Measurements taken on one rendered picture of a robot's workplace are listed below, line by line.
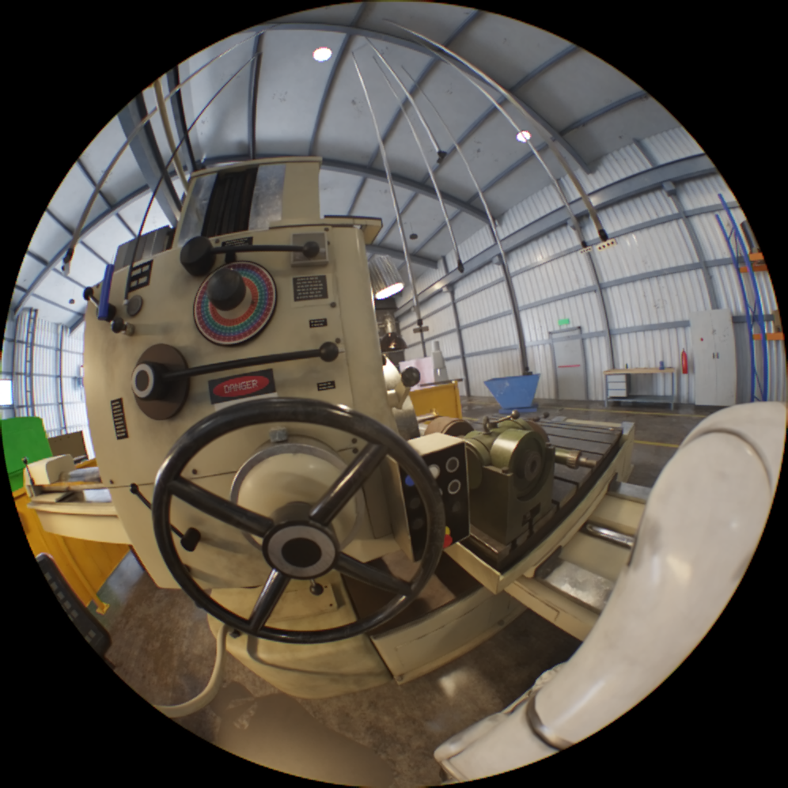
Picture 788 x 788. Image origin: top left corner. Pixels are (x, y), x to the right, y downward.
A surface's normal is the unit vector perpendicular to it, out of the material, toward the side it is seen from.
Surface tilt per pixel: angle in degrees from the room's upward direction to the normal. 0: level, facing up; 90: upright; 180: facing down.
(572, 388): 90
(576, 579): 0
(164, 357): 90
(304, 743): 0
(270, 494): 83
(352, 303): 90
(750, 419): 27
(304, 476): 63
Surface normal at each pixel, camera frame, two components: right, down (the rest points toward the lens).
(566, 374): -0.91, 0.17
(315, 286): 0.39, 0.01
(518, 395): -0.61, 0.16
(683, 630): -0.76, -0.24
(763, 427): -0.62, -0.73
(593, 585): -0.15, -0.98
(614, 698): -0.73, -0.53
